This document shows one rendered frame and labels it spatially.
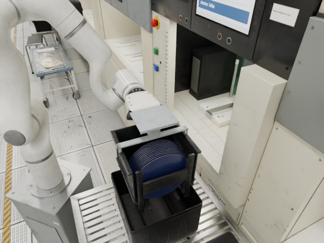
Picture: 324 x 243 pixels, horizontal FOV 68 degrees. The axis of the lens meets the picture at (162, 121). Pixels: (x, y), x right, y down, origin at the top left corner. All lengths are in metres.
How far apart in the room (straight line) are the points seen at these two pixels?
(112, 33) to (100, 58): 1.93
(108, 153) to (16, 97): 1.62
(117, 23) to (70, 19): 1.96
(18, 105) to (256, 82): 0.77
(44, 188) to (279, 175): 0.98
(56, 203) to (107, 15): 1.98
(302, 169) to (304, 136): 0.10
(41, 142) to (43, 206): 0.29
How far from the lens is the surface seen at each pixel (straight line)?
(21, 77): 0.94
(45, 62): 3.43
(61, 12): 0.81
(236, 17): 0.81
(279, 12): 0.70
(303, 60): 0.65
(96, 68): 0.84
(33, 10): 0.83
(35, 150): 1.10
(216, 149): 1.21
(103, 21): 2.71
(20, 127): 0.97
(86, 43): 0.82
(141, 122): 0.69
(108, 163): 2.36
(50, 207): 1.21
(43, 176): 1.19
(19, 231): 2.18
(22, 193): 1.31
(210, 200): 1.14
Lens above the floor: 1.69
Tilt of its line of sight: 37 degrees down
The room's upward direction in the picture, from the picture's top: straight up
